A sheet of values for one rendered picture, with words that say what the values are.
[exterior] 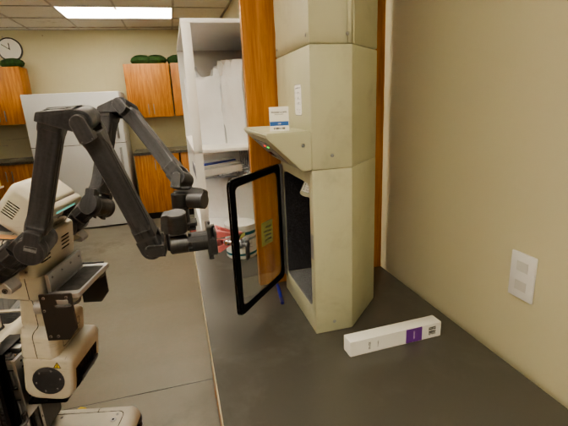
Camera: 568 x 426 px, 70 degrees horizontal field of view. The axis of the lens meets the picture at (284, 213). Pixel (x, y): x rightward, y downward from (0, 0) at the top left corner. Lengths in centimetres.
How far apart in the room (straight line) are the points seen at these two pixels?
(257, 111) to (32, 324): 102
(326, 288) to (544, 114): 66
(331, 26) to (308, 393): 86
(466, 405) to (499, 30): 85
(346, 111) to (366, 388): 66
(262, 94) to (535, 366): 106
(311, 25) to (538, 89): 51
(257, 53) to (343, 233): 64
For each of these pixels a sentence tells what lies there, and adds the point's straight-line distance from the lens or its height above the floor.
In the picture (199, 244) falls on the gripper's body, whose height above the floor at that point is 120.
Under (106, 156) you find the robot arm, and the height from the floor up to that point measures 147.
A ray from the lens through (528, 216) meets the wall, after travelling 108.
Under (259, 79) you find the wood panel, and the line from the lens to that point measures 137.
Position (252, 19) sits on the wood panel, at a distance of 139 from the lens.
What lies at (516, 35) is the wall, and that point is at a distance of 111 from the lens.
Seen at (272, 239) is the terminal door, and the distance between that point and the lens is 132.
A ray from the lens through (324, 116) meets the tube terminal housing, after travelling 103.
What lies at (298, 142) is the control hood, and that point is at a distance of 102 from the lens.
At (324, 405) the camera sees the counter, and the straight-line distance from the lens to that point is 98.
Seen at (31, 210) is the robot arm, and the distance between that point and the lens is 124.
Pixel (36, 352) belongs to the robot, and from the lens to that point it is 161.
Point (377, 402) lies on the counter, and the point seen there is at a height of 94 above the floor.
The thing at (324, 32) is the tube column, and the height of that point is 174.
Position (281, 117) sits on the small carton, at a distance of 107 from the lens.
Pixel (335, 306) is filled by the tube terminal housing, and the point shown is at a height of 102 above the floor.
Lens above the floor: 159
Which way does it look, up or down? 16 degrees down
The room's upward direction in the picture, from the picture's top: 3 degrees counter-clockwise
